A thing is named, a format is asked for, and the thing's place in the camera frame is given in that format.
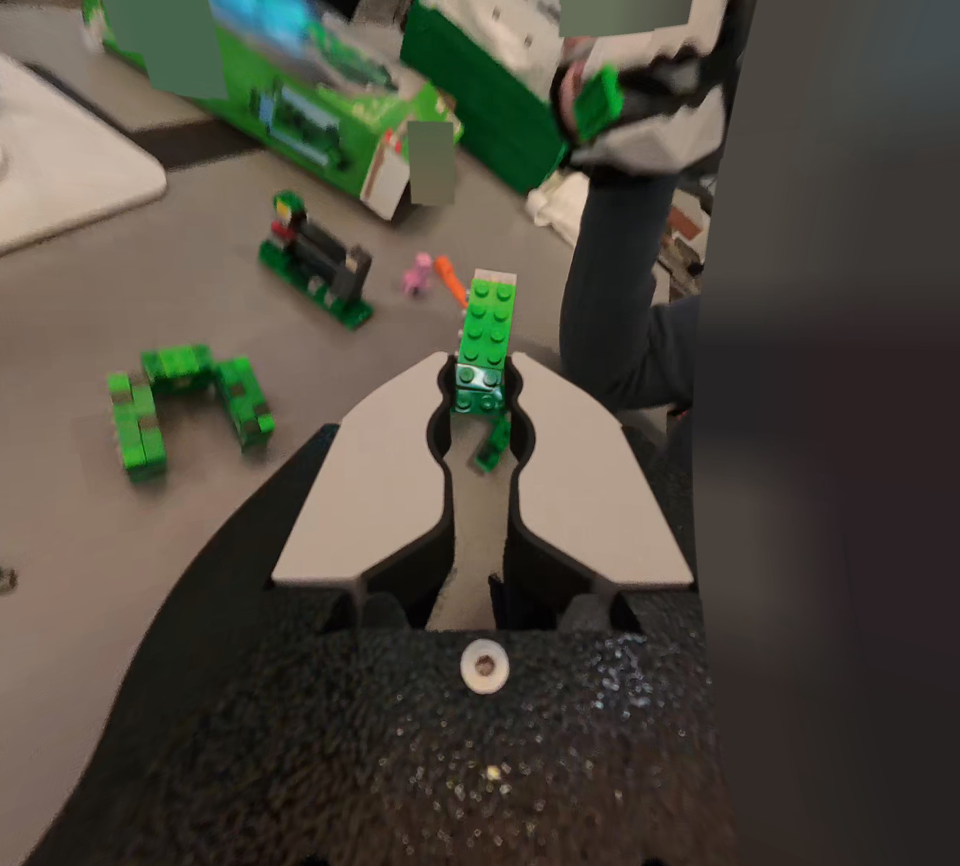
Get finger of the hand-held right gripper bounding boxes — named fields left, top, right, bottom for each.
left=562, top=0, right=732, bottom=98
left=570, top=90, right=727, bottom=179

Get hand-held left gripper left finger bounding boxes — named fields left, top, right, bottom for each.
left=270, top=351, right=459, bottom=631

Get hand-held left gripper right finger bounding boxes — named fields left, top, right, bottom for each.
left=502, top=351, right=696, bottom=632

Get green and grey brick assembly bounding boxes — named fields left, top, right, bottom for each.
left=450, top=268, right=519, bottom=417

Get person's right forearm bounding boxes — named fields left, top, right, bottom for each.
left=558, top=169, right=702, bottom=411

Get grey desk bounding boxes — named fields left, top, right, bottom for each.
left=0, top=4, right=702, bottom=866

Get crumpled white paper bag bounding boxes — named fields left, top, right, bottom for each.
left=525, top=169, right=594, bottom=241

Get green plastic bin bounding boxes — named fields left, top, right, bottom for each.
left=399, top=0, right=571, bottom=196

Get white printed paper bag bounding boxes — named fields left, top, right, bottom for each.
left=442, top=0, right=564, bottom=68

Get green U-shaped brick structure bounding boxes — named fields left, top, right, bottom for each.
left=107, top=343, right=276, bottom=483

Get orange brick piece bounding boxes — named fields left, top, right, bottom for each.
left=435, top=255, right=470, bottom=308

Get dark brick build green base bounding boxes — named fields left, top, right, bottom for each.
left=258, top=190, right=375, bottom=331

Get green toy brick box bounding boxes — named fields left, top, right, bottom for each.
left=72, top=0, right=465, bottom=222

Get black tape strip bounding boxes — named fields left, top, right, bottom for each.
left=22, top=60, right=264, bottom=171

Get white booklet stand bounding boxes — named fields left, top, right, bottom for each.
left=0, top=52, right=168, bottom=256

